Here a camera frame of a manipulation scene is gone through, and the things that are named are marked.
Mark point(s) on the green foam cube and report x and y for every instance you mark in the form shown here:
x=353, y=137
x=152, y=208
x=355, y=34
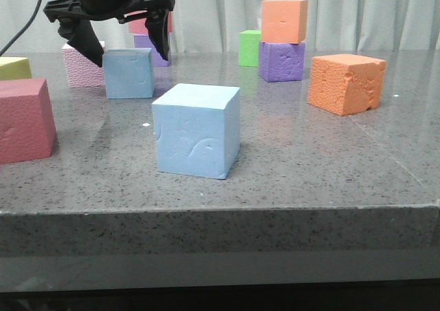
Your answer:
x=249, y=48

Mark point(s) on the purple foam cube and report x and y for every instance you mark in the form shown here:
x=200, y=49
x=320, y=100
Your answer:
x=143, y=40
x=280, y=62

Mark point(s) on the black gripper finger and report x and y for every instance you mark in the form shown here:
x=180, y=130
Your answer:
x=157, y=26
x=81, y=36

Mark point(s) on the stacked red foam cube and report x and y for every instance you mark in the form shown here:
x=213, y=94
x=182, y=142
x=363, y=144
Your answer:
x=138, y=26

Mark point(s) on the stacked orange foam cube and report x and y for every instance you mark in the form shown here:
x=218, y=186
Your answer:
x=284, y=21

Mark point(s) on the pink foam cube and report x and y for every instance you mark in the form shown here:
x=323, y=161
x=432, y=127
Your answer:
x=80, y=71

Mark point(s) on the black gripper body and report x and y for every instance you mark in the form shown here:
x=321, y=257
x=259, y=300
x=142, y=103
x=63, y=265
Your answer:
x=101, y=10

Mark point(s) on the damaged orange foam cube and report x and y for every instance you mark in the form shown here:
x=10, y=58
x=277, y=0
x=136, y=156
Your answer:
x=346, y=84

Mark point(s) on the right purple foam cube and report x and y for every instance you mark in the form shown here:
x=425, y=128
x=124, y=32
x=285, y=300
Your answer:
x=280, y=62

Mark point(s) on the grey curtain backdrop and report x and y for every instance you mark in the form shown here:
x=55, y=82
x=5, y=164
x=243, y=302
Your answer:
x=214, y=25

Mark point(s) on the yellow foam cube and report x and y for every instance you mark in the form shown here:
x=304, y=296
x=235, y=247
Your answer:
x=14, y=68

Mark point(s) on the large red foam cube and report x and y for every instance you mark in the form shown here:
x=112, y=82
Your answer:
x=28, y=131

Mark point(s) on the left purple foam cube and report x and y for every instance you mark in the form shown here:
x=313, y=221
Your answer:
x=143, y=40

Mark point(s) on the light blue foam cube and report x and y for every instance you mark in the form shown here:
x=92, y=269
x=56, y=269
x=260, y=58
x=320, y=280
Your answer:
x=197, y=130
x=128, y=73

